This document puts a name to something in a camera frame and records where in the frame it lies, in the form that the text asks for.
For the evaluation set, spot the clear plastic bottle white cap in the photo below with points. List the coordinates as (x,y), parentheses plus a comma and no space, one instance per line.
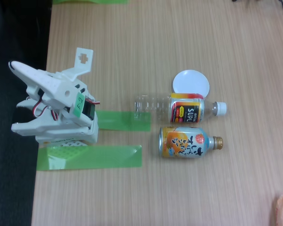
(186,110)

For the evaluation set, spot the orange aluminium bottle can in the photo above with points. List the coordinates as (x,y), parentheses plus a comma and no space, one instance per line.
(184,142)

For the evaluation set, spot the short green tape strip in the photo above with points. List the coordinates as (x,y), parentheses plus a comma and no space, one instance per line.
(122,121)

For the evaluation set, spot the wide green tape strip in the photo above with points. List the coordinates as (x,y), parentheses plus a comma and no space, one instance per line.
(108,156)

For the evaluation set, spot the small white round plate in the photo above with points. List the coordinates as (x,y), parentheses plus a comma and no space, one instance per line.
(191,82)

